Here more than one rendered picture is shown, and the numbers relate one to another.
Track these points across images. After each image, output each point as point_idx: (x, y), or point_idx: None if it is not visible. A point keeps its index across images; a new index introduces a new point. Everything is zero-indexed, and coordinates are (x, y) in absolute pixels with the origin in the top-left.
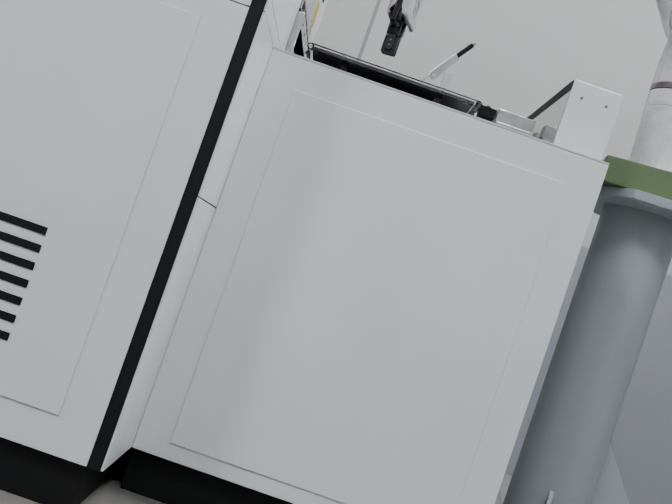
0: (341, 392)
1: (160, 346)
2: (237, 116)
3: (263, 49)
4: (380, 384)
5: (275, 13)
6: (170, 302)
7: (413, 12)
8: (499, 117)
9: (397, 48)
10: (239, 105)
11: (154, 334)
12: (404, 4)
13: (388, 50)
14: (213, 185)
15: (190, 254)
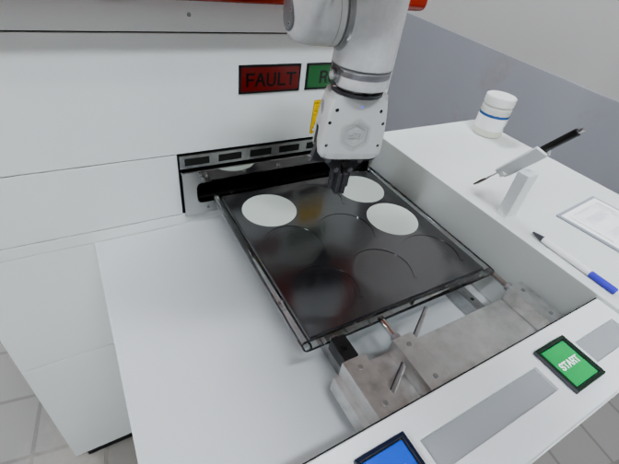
0: None
1: (111, 404)
2: (46, 316)
3: (40, 268)
4: None
5: (22, 243)
6: (80, 399)
7: (344, 144)
8: (342, 374)
9: (344, 184)
10: (32, 314)
11: (65, 416)
12: (318, 139)
13: (332, 187)
14: (64, 350)
15: (86, 377)
